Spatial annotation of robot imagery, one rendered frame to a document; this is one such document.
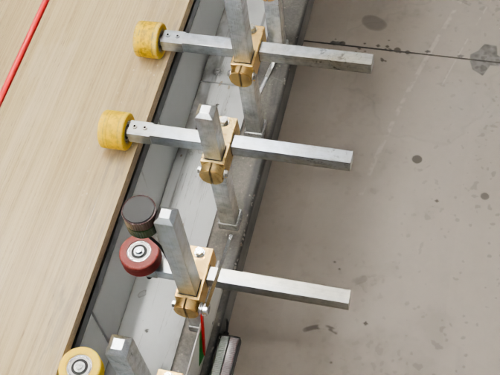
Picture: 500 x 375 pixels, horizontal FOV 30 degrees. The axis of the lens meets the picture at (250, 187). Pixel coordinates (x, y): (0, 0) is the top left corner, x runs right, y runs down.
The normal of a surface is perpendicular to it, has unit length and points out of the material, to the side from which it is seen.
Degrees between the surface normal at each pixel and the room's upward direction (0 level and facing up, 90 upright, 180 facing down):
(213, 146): 90
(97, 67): 0
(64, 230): 0
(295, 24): 0
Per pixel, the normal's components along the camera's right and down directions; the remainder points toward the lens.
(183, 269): -0.23, 0.83
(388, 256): -0.10, -0.54
